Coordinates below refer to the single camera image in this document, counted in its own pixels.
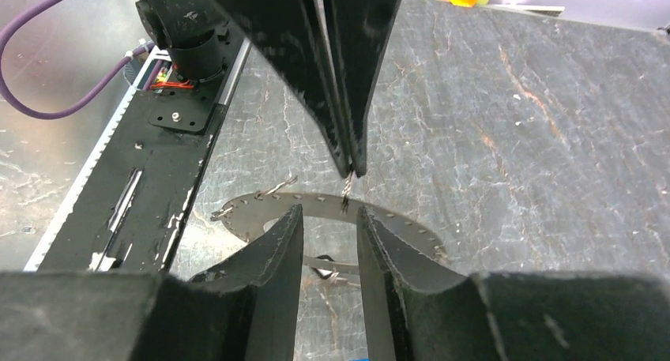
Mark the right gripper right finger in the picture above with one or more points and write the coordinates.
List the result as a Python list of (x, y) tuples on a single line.
[(416, 309)]

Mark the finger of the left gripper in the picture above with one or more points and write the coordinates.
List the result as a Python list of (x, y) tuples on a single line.
[(289, 36), (358, 34)]

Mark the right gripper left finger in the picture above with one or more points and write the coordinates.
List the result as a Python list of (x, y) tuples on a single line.
[(244, 308)]

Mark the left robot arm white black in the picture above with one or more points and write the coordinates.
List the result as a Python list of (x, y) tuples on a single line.
[(328, 52)]

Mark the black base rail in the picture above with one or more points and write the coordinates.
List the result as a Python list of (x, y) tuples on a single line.
[(134, 207)]

